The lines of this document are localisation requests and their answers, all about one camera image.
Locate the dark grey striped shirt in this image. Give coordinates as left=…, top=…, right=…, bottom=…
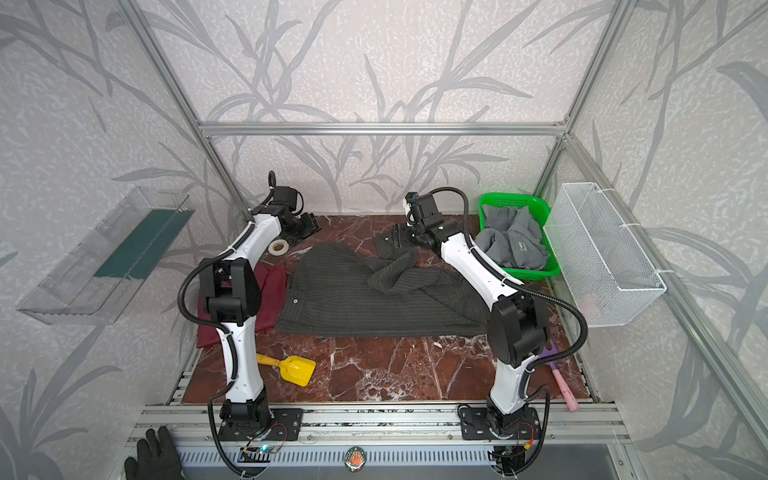
left=276, top=234, right=490, bottom=338

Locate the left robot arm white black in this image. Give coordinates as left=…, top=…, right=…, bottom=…
left=177, top=171, right=320, bottom=438

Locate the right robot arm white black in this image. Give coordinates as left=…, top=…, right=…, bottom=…
left=401, top=187, right=588, bottom=439

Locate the white tape roll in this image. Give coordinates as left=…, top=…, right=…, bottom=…
left=267, top=238, right=290, bottom=257

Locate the maroon folded shirt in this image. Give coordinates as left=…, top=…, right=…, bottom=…
left=196, top=262, right=288, bottom=348

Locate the light grey shirt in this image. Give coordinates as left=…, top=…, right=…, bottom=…
left=475, top=205, right=550, bottom=271

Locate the green plastic basket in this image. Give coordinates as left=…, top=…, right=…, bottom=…
left=475, top=193, right=561, bottom=281

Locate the yellow toy shovel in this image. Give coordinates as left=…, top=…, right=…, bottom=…
left=257, top=354, right=316, bottom=387

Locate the small green circuit board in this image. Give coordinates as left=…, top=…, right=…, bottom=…
left=242, top=444, right=275, bottom=455

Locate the purple pink toy tool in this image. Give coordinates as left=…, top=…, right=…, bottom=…
left=541, top=340, right=580, bottom=412

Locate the round red sticker badge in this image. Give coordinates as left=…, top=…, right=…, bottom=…
left=344, top=446, right=366, bottom=472

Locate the black glove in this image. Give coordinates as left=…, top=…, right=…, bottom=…
left=124, top=426, right=185, bottom=480

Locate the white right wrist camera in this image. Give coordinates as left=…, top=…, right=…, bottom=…
left=403, top=192, right=419, bottom=226

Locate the white wire mesh basket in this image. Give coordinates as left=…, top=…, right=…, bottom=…
left=544, top=182, right=667, bottom=327

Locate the clear plastic wall tray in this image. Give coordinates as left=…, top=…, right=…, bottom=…
left=17, top=187, right=194, bottom=325

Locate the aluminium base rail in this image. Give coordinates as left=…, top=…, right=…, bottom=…
left=123, top=402, right=631, bottom=469

